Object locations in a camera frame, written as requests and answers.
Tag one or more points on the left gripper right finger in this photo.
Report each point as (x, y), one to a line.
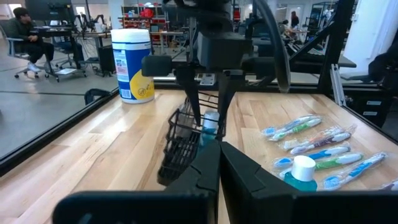
(280, 208)

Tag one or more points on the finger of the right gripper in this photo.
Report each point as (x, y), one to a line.
(226, 93)
(190, 93)

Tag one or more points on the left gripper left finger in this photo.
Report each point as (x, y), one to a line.
(140, 208)

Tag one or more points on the teal mouthwash bottle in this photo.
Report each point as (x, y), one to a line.
(211, 119)
(301, 168)

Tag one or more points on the green toothbrush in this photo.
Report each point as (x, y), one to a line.
(298, 128)
(335, 161)

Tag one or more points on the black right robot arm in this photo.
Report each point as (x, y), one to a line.
(214, 15)

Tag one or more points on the blue yellow wipes canister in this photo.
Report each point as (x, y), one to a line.
(132, 65)

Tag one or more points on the small clear plastic cup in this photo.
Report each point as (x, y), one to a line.
(185, 123)

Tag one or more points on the red storage shelf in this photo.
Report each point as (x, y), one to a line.
(146, 18)

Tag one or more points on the black computer tower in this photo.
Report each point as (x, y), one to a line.
(106, 59)

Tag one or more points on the person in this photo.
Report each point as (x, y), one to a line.
(293, 20)
(284, 26)
(26, 34)

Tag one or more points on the dark office desk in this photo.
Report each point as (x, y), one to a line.
(62, 32)

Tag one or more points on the silver aluminium bar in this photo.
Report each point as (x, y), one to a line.
(338, 84)

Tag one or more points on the large dark monitor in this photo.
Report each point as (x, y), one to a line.
(49, 9)

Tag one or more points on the black drawer cabinet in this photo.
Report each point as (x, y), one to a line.
(371, 107)

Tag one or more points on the grey office chair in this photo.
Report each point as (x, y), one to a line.
(15, 53)

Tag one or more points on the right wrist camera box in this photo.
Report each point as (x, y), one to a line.
(222, 49)

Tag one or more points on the black frame bracket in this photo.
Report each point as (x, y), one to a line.
(94, 94)

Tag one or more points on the black aluminium table frame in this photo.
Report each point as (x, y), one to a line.
(46, 137)

